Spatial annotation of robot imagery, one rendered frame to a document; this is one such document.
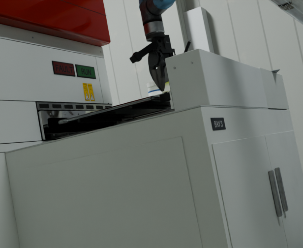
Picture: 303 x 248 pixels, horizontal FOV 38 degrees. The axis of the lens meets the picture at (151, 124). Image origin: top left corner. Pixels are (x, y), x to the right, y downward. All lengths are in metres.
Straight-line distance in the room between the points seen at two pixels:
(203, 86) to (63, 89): 0.69
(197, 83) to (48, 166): 0.47
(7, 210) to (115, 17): 2.83
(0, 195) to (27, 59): 0.46
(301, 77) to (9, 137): 2.36
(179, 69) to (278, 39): 2.32
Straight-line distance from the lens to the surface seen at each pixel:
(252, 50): 3.41
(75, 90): 1.67
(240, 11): 3.49
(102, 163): 1.13
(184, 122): 1.01
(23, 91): 1.46
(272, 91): 1.70
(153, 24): 1.66
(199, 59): 1.07
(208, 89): 1.07
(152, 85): 1.98
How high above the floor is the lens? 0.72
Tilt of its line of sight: 4 degrees up
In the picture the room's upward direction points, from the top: 11 degrees counter-clockwise
